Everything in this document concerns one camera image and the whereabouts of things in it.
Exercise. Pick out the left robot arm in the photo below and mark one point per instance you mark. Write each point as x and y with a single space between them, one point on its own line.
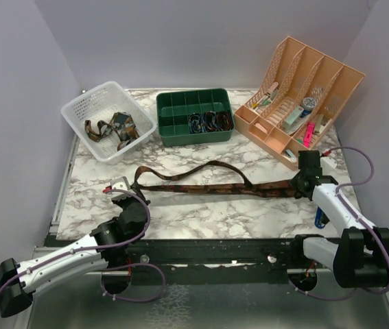
103 248

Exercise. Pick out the peach desk organizer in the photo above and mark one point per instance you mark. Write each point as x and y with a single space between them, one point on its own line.
301 96

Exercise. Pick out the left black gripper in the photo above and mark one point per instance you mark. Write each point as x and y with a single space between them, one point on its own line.
135 189

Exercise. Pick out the pink highlighter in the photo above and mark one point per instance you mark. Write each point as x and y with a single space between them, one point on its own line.
309 132

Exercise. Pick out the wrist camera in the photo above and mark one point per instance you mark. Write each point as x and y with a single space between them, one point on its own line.
328 163
117 184

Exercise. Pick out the round tape tin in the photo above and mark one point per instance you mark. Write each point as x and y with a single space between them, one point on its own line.
309 103

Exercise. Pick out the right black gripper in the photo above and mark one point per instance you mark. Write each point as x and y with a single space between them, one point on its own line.
294 183

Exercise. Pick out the brown ties pile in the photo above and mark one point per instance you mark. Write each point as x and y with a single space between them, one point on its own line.
121 125

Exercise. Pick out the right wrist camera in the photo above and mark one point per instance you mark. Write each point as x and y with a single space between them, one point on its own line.
328 163

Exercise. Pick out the black mounting rail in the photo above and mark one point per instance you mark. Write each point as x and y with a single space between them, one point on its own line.
214 261

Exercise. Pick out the white plastic basket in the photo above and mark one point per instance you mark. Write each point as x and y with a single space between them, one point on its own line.
100 103

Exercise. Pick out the blue rolled tie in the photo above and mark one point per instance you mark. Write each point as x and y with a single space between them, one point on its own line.
195 123

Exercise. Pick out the brown rolled tie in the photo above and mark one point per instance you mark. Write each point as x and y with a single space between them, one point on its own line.
224 121

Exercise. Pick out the green compartment tray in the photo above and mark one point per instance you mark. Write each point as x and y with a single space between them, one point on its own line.
173 109

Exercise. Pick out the pink eraser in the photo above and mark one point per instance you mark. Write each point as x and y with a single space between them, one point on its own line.
261 128

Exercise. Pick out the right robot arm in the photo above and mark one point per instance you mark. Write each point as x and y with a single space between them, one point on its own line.
361 258

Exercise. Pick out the blue stapler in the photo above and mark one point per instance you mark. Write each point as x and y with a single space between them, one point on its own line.
321 220

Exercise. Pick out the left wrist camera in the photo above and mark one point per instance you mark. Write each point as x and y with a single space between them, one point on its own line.
117 184

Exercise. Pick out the dark orange rolled tie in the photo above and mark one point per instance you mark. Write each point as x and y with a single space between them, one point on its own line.
209 123

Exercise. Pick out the brown red patterned tie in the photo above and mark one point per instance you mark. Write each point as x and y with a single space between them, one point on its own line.
266 190

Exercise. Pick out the white small stapler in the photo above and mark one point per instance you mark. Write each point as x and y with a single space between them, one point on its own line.
289 155

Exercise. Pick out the teal white box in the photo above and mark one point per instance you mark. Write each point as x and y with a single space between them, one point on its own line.
292 117

